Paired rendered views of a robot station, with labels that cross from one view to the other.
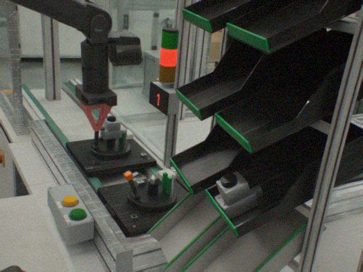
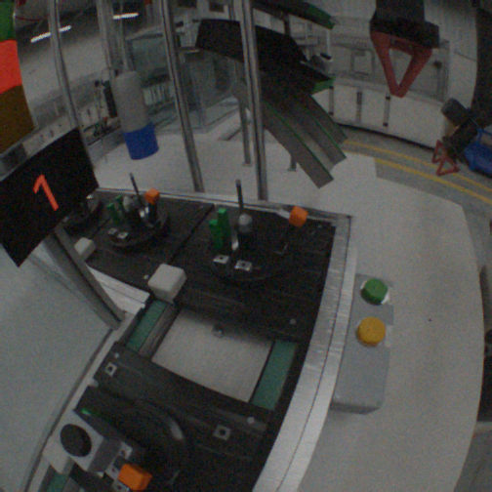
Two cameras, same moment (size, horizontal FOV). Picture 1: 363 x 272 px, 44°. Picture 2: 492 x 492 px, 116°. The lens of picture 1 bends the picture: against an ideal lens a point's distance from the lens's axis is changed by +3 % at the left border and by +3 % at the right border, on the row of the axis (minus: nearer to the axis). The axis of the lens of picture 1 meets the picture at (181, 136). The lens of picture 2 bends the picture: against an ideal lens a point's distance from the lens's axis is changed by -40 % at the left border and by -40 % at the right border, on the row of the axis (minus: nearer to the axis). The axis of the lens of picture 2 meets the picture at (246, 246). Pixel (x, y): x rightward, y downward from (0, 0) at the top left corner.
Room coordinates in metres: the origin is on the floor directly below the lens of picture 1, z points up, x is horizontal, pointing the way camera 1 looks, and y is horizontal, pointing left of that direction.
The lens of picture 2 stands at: (1.25, 0.31, 1.27)
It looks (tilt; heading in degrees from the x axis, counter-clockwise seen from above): 44 degrees down; 238
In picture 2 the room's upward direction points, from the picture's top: 7 degrees counter-clockwise
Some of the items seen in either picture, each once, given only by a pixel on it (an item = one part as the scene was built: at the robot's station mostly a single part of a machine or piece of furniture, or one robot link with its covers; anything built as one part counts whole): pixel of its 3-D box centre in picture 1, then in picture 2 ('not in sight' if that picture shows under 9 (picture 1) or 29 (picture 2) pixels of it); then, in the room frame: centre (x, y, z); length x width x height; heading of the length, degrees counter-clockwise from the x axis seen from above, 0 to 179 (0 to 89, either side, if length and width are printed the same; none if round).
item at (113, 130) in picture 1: (114, 126); (88, 438); (1.39, 0.23, 1.06); 0.08 x 0.04 x 0.07; 122
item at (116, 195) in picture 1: (153, 186); (246, 234); (1.09, 0.07, 1.01); 0.24 x 0.24 x 0.13; 32
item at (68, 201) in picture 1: (69, 202); (370, 332); (1.05, 0.29, 0.96); 0.04 x 0.04 x 0.02
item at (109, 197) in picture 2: not in sight; (74, 203); (1.35, -0.35, 1.01); 0.24 x 0.24 x 0.13; 32
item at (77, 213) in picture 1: (77, 215); (374, 292); (1.00, 0.25, 0.96); 0.04 x 0.04 x 0.02
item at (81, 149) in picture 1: (110, 153); (143, 451); (1.38, 0.24, 0.96); 0.24 x 0.24 x 0.02; 32
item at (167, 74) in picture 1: (167, 72); (6, 120); (1.32, 0.06, 1.28); 0.05 x 0.05 x 0.05
